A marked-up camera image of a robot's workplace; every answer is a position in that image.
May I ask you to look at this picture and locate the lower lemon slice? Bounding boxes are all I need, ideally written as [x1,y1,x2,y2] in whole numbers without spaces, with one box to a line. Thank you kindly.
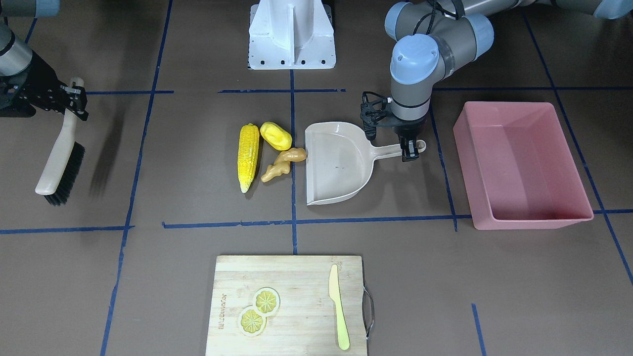
[237,306,267,337]

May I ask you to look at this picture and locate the beige plastic dustpan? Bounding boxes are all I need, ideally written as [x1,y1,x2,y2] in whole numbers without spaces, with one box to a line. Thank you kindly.
[305,122,402,206]

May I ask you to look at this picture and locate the upper lemon slice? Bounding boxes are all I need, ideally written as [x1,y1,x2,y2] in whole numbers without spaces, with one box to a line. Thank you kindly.
[253,287,281,317]

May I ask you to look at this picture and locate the pink plastic bin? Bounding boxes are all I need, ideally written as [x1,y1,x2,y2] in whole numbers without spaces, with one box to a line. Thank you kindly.
[453,101,594,230]

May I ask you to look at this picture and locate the yellow-green plastic knife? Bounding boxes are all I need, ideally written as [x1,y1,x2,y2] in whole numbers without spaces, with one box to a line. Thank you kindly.
[328,264,351,351]

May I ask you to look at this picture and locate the tan toy ginger root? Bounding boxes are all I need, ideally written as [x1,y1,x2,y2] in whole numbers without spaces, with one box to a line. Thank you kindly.
[261,148,307,182]

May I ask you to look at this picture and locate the metal cutting board handle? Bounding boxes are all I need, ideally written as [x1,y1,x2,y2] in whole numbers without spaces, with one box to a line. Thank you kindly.
[362,284,375,341]

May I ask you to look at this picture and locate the lemon slice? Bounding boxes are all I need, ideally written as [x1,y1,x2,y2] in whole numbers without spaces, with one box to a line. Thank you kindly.
[253,287,281,317]
[237,306,267,337]

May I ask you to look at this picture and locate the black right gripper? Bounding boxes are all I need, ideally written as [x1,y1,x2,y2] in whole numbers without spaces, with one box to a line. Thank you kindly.
[0,53,89,121]

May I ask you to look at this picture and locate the beige hand brush black bristles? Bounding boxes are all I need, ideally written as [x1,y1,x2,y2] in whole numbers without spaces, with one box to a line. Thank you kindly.
[35,77,86,206]

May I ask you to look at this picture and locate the yellow toy corn cob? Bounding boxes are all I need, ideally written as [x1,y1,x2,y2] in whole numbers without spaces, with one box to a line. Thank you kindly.
[237,124,260,194]

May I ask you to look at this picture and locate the bamboo cutting board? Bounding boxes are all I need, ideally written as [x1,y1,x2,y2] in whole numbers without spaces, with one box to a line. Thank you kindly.
[206,255,367,356]

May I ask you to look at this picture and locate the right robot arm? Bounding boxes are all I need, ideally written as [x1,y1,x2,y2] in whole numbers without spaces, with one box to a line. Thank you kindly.
[0,22,89,121]

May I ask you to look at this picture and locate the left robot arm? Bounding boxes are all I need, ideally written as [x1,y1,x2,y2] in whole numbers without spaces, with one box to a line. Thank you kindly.
[360,0,532,162]

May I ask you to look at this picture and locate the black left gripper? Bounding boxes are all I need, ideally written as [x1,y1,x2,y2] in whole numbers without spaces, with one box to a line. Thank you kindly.
[360,91,427,162]

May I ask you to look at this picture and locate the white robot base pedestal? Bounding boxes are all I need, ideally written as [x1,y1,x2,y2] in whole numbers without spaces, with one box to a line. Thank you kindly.
[248,0,336,70]

